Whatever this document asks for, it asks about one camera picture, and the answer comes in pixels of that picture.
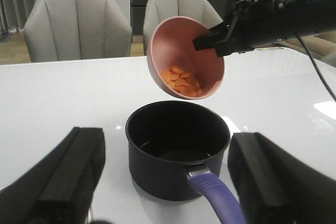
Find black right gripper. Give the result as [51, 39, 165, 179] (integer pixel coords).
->
[192, 0, 294, 57]

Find grey upholstered chair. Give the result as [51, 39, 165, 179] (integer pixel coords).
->
[24, 0, 132, 62]
[143, 0, 223, 52]

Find right grey upholstered chair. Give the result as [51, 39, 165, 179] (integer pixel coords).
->
[143, 0, 223, 52]

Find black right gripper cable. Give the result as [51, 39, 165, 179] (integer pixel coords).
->
[287, 27, 336, 103]

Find dark blue saucepan purple handle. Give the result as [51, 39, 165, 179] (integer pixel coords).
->
[125, 101, 246, 223]

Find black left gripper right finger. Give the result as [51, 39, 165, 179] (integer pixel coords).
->
[228, 133, 335, 223]

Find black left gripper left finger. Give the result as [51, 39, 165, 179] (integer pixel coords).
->
[1, 127, 106, 223]

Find left grey upholstered chair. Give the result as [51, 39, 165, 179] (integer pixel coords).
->
[24, 0, 132, 62]

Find pink bowl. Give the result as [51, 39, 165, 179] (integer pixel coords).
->
[146, 16, 225, 100]

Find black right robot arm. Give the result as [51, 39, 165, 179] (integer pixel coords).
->
[193, 0, 335, 57]

